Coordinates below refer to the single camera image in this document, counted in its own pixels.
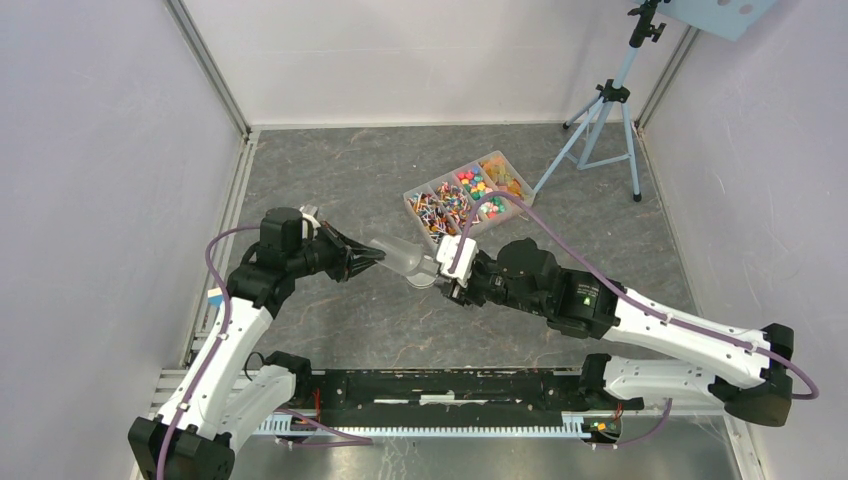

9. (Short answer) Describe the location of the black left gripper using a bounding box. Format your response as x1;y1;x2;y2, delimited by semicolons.
287;221;385;283

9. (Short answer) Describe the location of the clear plastic scoop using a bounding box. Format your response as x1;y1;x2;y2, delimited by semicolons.
366;234;438;278

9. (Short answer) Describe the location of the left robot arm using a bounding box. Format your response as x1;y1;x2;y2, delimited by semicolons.
128;207;385;479

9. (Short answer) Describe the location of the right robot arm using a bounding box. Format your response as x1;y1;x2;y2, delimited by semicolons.
436;235;794;427

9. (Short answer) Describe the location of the clear compartment candy tray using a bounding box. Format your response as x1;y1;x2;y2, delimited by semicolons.
403;151;535;252

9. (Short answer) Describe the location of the blue and white block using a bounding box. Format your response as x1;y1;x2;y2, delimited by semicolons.
206;287;223;308

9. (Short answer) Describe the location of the light blue perforated board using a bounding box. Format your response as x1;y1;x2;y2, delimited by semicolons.
629;0;777;41

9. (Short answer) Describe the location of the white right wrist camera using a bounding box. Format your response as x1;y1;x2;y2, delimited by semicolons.
436;235;479;287

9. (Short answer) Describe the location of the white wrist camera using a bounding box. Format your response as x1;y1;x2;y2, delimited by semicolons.
299;205;321;230
436;235;479;287

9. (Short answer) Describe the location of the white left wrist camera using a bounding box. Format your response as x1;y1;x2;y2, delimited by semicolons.
299;205;321;230

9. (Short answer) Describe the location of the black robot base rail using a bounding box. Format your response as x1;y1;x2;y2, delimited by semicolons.
285;367;645;429

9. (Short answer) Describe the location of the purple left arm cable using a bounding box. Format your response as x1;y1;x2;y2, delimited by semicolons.
153;226;263;480

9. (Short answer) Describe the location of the light blue camera tripod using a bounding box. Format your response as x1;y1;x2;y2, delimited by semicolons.
533;0;666;203

